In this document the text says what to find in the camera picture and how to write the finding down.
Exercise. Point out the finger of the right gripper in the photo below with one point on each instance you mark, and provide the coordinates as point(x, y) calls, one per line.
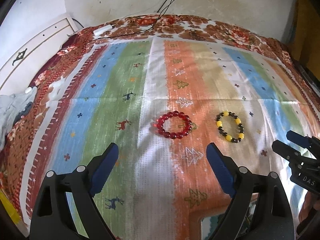
point(302, 141)
point(286, 152)

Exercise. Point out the silver metal tin box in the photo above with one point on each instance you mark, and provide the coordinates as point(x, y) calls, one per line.
point(204, 224)

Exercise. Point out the grey crumpled cloth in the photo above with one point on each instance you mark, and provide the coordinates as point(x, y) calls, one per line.
point(13, 107)

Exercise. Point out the person's right hand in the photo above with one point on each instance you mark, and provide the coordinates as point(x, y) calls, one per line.
point(308, 211)

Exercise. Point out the mustard yellow hanging garment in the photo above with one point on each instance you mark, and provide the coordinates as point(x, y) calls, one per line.
point(306, 33)

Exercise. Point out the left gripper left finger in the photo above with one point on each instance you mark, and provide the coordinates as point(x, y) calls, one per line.
point(52, 218)

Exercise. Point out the white wooden headboard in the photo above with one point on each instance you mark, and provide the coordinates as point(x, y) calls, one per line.
point(18, 71)

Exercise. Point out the striped colourful mat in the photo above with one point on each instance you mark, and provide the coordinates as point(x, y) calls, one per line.
point(162, 102)

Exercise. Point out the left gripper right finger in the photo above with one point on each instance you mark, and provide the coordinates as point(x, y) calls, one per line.
point(272, 218)

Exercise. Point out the floral brown bedsheet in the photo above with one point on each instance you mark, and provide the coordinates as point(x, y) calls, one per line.
point(190, 28)

